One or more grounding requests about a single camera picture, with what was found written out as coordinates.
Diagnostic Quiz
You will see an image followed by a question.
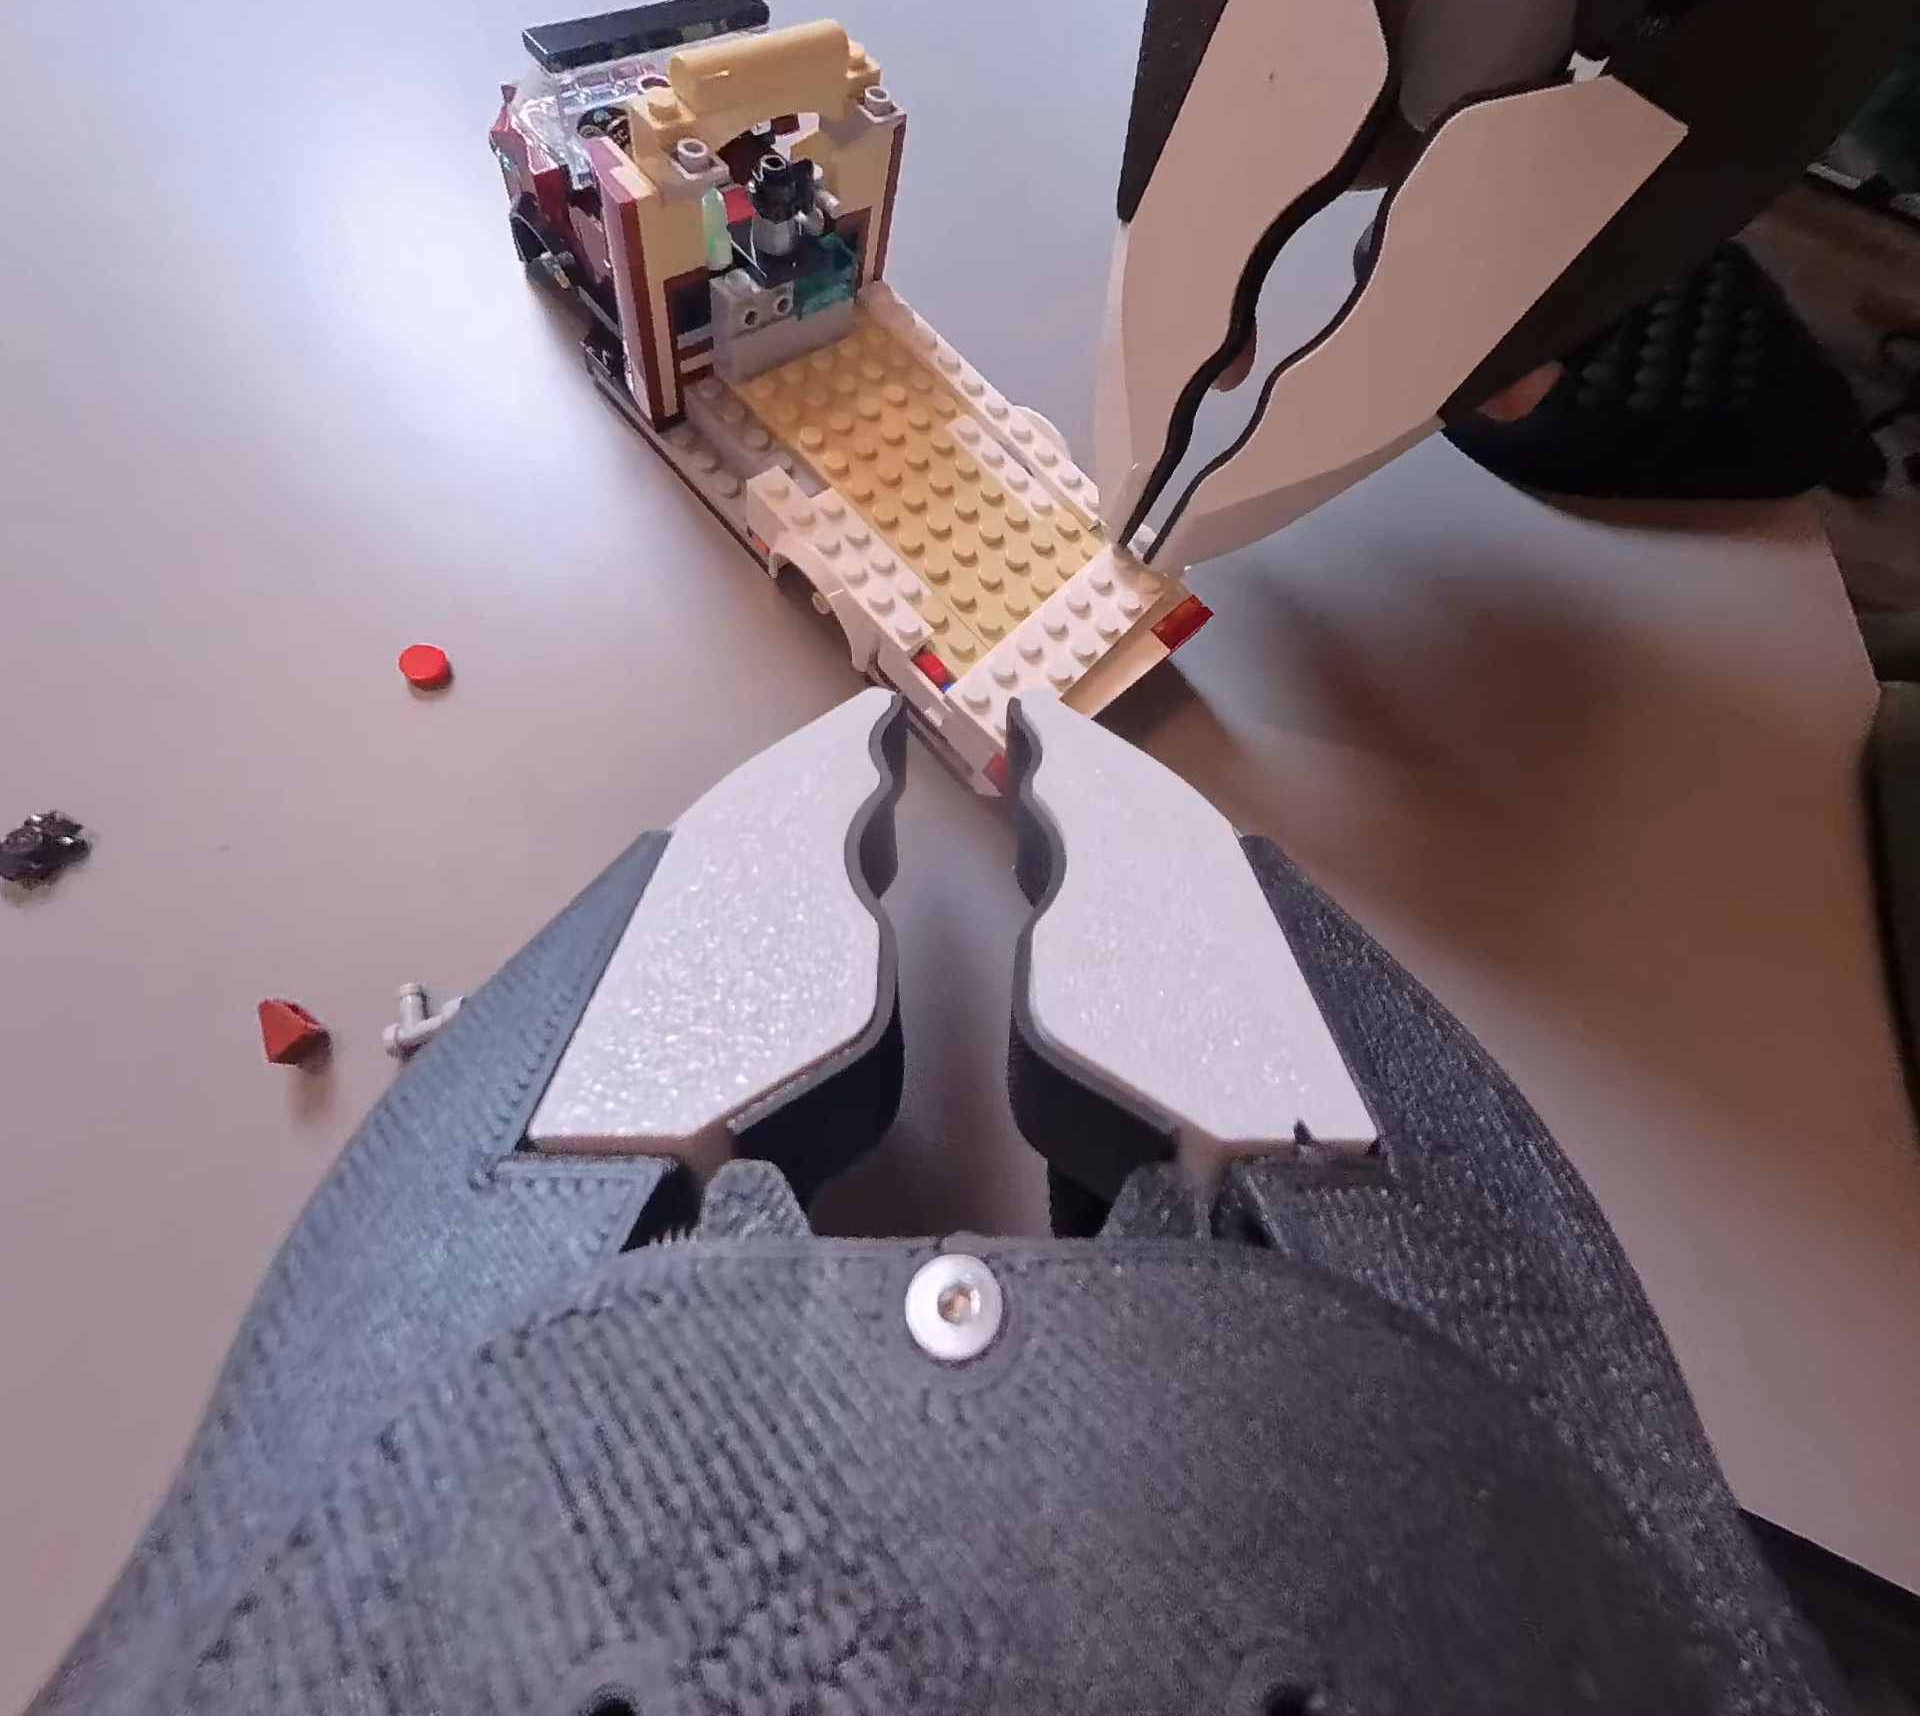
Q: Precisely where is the white long brick plate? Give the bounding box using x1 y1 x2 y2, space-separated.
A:
943 546 1180 781

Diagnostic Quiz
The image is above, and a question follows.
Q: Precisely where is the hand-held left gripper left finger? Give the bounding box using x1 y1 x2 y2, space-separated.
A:
527 691 905 1161

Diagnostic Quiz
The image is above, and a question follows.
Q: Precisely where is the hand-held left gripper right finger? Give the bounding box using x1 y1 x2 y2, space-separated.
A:
1008 696 1382 1170

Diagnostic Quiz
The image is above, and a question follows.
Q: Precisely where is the small black brick piece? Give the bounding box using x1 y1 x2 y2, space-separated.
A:
0 810 96 882

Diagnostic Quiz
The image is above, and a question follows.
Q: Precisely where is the toy brick truck model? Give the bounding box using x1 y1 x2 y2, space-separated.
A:
486 0 1214 804

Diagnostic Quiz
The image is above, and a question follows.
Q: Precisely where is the black wrist rest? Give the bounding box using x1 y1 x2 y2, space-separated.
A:
1440 239 1883 505

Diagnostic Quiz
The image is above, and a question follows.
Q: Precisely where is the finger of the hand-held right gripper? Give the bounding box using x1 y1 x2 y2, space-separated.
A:
1162 72 1689 570
1094 0 1389 535

